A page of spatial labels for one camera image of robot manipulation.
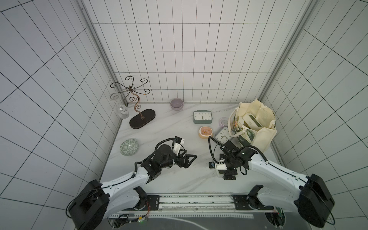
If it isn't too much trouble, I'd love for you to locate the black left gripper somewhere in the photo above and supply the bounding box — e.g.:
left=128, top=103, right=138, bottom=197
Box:
left=160, top=149, right=196, bottom=168

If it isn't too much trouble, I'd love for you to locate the cream canvas floral tote bag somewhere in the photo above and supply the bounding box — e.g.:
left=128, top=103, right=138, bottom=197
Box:
left=228, top=99, right=277, bottom=152

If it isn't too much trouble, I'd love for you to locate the green rectangular alarm clock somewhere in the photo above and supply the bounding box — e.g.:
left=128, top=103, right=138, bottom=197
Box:
left=193, top=110, right=213, bottom=124

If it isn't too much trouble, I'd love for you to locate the white digital clock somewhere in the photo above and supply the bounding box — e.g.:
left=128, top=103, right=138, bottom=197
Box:
left=242, top=113, right=263, bottom=130

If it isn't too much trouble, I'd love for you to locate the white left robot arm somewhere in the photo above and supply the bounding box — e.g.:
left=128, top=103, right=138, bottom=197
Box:
left=66, top=144, right=197, bottom=230

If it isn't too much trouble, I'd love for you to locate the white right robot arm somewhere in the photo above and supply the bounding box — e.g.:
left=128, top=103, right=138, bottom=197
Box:
left=213, top=141, right=335, bottom=228

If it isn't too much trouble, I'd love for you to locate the grey square alarm clock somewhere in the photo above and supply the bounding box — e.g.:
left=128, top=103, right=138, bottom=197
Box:
left=215, top=126, right=232, bottom=144

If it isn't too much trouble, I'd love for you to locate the orange rounded alarm clock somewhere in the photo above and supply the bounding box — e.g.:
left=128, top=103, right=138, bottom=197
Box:
left=198, top=126, right=213, bottom=139

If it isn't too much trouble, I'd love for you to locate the lilac round alarm clock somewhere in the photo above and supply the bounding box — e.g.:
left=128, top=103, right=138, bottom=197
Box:
left=219, top=117, right=229, bottom=127

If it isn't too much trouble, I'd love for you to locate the purple ceramic bowl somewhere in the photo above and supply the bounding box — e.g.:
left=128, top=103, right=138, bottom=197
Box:
left=170, top=98, right=184, bottom=111

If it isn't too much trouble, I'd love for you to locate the green patterned coaster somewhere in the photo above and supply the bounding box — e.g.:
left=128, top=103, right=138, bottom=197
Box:
left=119, top=139, right=139, bottom=156

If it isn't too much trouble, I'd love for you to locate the metal jewelry tree stand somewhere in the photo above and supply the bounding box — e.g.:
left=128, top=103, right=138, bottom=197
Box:
left=110, top=76, right=156, bottom=129

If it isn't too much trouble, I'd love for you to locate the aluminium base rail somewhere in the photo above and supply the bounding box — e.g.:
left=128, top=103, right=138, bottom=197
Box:
left=107, top=193, right=289, bottom=219

